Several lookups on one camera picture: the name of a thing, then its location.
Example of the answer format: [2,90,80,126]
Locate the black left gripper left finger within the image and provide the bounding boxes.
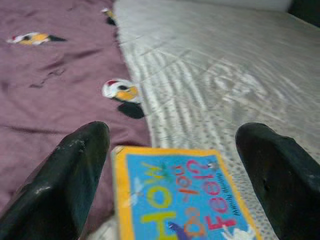
[0,121,111,240]

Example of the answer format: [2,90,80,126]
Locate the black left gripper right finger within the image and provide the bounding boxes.
[234,122,320,240]

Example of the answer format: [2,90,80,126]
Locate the pink cartoon print blanket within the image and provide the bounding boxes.
[0,0,153,240]

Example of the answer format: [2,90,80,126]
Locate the blue yellow children's book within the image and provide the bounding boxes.
[111,146,263,240]

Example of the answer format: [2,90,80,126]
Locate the white quilted mattress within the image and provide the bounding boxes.
[87,0,320,240]

